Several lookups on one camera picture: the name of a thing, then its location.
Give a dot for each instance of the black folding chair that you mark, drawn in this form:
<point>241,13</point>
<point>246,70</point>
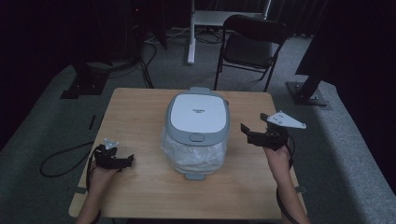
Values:
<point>249,46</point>

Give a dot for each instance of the black stand with flat base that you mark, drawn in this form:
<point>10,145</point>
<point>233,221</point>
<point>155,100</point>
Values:
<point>85,84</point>

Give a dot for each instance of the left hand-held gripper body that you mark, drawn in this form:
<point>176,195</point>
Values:
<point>106,155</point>

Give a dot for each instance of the small black floor strip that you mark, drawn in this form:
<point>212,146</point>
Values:
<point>92,122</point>

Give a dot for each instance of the black slanted stand with base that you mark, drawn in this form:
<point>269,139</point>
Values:
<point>306,93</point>

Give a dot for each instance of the person's right hand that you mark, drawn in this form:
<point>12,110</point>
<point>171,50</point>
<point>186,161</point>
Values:
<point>277,160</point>

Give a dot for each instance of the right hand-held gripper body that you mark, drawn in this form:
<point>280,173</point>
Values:
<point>275,135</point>

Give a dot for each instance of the white plastic bin bag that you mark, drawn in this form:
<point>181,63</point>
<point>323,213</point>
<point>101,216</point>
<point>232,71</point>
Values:
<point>193,157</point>

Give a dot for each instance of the white desk frame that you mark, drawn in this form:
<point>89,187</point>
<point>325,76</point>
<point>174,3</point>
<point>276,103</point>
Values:
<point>194,25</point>

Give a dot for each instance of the person's left hand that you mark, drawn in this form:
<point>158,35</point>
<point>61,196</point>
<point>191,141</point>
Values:
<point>104,177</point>

